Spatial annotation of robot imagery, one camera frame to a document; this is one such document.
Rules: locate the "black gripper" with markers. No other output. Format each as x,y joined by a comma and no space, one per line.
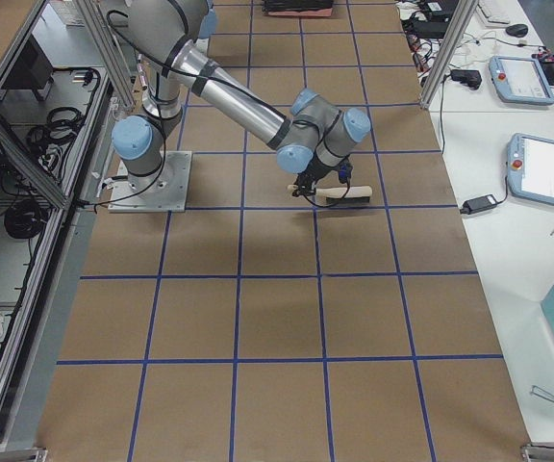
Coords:
314,174

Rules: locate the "white hand brush black bristles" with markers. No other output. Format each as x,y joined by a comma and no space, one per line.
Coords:
336,195

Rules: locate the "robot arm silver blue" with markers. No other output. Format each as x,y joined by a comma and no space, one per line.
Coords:
313,142

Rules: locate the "bin with black trash bag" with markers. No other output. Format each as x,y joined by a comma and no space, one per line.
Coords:
298,8

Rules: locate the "black power adapter brick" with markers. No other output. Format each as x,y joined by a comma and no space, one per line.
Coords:
479,204

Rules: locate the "near teach pendant blue grey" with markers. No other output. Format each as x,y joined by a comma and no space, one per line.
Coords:
530,168

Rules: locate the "teach pendant blue grey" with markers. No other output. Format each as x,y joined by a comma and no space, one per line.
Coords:
530,168
520,80

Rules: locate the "far teach pendant blue grey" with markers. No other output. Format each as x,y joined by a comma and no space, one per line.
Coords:
520,80

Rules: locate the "black computer mouse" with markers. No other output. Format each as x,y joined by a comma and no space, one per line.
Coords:
518,30

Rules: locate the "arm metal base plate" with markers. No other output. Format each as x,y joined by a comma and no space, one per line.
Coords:
164,191

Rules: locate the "aluminium frame post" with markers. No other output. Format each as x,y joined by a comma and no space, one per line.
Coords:
454,33

